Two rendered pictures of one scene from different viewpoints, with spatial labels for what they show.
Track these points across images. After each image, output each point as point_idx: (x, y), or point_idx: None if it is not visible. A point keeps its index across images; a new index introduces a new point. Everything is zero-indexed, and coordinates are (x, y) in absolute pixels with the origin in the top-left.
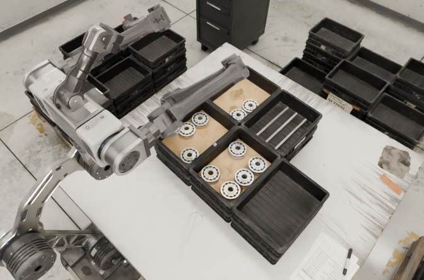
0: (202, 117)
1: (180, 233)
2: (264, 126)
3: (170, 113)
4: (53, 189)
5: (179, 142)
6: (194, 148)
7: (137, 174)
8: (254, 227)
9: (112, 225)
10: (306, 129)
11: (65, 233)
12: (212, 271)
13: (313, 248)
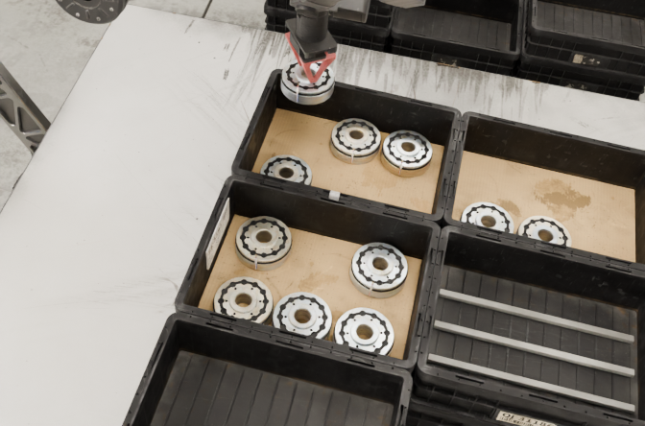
0: (414, 151)
1: (106, 281)
2: (511, 305)
3: (305, 28)
4: None
5: (313, 146)
6: (320, 181)
7: (205, 132)
8: (139, 389)
9: (63, 152)
10: (567, 402)
11: (20, 97)
12: (41, 392)
13: None
